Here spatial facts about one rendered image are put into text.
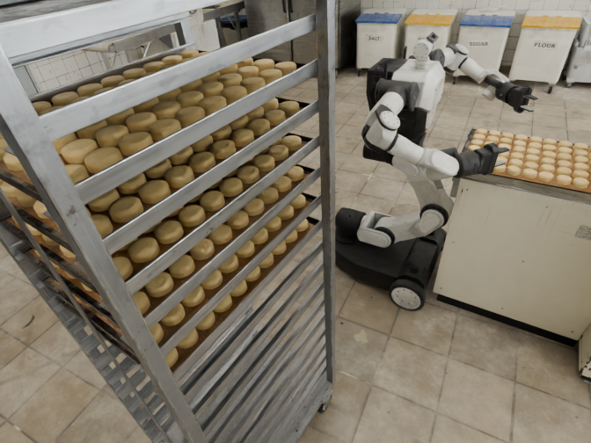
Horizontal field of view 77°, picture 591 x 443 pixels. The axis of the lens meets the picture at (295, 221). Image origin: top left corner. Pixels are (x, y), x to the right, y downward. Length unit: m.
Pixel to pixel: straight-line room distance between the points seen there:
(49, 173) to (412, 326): 1.96
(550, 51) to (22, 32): 5.15
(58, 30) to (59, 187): 0.17
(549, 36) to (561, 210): 3.65
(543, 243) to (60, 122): 1.80
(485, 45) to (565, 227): 3.71
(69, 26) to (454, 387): 1.95
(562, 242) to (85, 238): 1.76
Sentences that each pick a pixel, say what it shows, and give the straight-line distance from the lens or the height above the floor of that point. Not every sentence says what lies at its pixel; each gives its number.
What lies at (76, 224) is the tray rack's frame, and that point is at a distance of 0.52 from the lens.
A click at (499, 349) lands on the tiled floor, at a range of 2.25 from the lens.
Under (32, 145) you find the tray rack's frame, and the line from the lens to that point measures 0.48.
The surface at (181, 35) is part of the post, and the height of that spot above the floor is 1.54.
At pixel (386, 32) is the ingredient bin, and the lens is 5.49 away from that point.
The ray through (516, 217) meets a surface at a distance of 1.86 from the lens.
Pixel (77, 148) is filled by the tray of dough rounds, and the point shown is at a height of 1.51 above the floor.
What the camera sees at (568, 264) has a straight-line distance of 1.99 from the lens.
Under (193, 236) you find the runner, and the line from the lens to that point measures 0.69.
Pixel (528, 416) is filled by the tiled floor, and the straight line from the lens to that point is 2.11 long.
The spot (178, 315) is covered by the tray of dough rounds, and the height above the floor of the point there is 1.15.
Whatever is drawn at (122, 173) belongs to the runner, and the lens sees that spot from 0.57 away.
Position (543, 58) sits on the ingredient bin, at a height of 0.39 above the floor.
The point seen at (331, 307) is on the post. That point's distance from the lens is 1.37.
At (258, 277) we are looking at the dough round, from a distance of 0.98.
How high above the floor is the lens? 1.75
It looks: 39 degrees down
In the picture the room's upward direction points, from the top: 5 degrees counter-clockwise
